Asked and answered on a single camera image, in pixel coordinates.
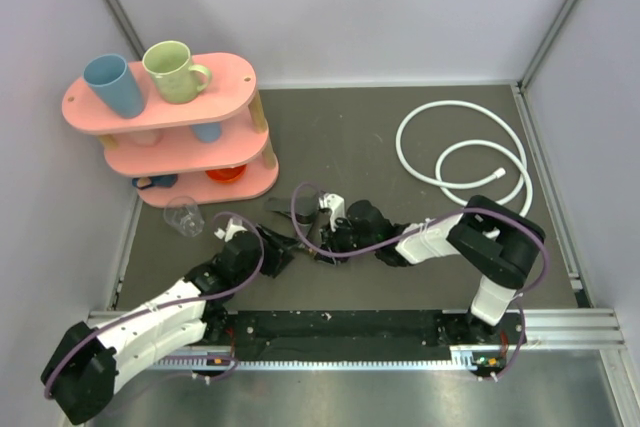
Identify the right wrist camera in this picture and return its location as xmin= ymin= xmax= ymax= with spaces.
xmin=318 ymin=193 xmax=345 ymax=230

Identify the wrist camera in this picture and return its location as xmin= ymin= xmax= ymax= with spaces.
xmin=318 ymin=193 xmax=345 ymax=230
xmin=214 ymin=216 xmax=247 ymax=243

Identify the aluminium cable rail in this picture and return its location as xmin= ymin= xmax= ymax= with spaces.
xmin=149 ymin=344 xmax=500 ymax=374

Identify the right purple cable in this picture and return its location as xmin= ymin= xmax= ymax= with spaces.
xmin=290 ymin=182 xmax=554 ymax=381

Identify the clear plastic cup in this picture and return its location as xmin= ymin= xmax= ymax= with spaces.
xmin=163 ymin=196 xmax=205 ymax=238

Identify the pink cup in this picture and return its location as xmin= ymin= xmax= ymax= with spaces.
xmin=129 ymin=129 xmax=162 ymax=147

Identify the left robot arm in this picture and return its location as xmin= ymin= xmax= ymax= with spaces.
xmin=40 ymin=219 xmax=304 ymax=425

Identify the blue toy object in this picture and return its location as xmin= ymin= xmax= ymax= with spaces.
xmin=132 ymin=174 xmax=178 ymax=190

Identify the black faucet mixer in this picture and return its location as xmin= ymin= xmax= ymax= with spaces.
xmin=264 ymin=194 xmax=319 ymax=248

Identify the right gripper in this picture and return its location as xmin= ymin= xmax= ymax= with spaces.
xmin=315 ymin=215 xmax=379 ymax=266

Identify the small blue cup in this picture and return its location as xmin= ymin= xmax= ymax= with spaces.
xmin=191 ymin=122 xmax=222 ymax=143

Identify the green ceramic mug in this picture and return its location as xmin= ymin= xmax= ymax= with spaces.
xmin=142 ymin=40 xmax=213 ymax=104

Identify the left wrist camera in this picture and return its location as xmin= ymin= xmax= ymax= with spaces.
xmin=214 ymin=216 xmax=247 ymax=243

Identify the orange bowl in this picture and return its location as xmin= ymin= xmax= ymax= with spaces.
xmin=205 ymin=164 xmax=247 ymax=184

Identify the blue tumbler cup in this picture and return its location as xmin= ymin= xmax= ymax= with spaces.
xmin=83 ymin=54 xmax=145 ymax=119

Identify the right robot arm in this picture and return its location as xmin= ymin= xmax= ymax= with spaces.
xmin=314 ymin=193 xmax=546 ymax=343

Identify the white shower hose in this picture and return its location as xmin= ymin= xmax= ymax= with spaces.
xmin=395 ymin=100 xmax=533 ymax=216

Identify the pink three-tier shelf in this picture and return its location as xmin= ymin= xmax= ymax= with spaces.
xmin=61 ymin=52 xmax=279 ymax=208

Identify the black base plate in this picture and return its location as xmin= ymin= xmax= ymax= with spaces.
xmin=227 ymin=309 xmax=469 ymax=362

